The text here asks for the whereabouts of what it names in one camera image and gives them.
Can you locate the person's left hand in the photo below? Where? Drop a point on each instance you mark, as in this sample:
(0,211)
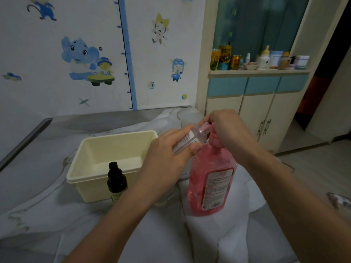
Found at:
(160,164)

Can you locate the person's right hand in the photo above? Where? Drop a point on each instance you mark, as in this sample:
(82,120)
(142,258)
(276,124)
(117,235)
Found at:
(233,131)

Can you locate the person's left thumb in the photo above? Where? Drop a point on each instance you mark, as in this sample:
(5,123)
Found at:
(190,150)

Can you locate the person's right fingers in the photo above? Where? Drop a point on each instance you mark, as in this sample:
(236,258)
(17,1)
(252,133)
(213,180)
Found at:
(209,119)

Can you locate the small clear plastic bottle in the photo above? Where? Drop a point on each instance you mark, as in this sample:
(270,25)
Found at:
(192,135)

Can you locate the pink pump soap bottle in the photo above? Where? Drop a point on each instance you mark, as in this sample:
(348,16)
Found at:
(211,183)

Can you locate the person's right forearm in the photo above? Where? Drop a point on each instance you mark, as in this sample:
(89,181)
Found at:
(296,205)

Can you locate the person's left forearm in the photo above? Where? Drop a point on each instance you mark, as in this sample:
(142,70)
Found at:
(118,224)

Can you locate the cream and blue cabinet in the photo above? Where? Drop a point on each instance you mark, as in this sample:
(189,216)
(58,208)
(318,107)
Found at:
(255,112)

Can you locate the orange drink bottle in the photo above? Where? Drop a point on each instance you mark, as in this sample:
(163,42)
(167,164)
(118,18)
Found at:
(215,60)

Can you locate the short gold can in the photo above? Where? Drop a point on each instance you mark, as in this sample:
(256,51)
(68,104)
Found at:
(235,62)

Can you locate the tall yellow can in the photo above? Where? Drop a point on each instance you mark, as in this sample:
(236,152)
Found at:
(225,57)

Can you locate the small white bowl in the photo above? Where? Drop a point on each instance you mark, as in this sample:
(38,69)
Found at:
(251,66)

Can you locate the small white bottle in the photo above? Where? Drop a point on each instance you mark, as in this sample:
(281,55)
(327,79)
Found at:
(247,58)

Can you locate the dark dropper bottle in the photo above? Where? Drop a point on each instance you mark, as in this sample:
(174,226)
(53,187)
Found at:
(117,178)

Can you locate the white baby bottle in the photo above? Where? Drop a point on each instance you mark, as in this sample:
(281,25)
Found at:
(264,60)

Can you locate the cream plastic bin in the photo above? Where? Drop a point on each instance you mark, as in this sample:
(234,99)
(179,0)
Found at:
(109,150)

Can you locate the white container with blue lid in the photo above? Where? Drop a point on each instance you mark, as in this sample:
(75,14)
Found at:
(275,58)

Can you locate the white table cloth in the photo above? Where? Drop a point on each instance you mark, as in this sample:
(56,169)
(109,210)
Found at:
(219,238)

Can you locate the brown jar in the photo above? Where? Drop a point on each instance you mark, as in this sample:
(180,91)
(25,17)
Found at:
(284,62)

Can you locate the yellow bow character sticker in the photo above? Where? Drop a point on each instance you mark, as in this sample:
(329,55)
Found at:
(160,30)

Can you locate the blue height ruler sticker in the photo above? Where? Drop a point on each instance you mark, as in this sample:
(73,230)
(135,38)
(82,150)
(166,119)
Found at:
(127,51)

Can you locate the white round jar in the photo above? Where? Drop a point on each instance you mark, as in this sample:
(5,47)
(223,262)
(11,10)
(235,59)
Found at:
(301,62)

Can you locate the grey patterned object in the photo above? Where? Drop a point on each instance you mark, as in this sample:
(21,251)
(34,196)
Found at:
(341,201)

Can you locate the pilot character wall sticker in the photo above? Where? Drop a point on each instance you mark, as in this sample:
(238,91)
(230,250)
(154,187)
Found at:
(177,69)

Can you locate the small plane wall sticker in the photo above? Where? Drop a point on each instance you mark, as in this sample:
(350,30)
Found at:
(84,102)

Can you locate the blue car wall sticker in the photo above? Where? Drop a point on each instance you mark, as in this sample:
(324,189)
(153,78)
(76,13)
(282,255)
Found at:
(12,76)

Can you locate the monkey wall sticker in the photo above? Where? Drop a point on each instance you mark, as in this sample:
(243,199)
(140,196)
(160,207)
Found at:
(44,9)

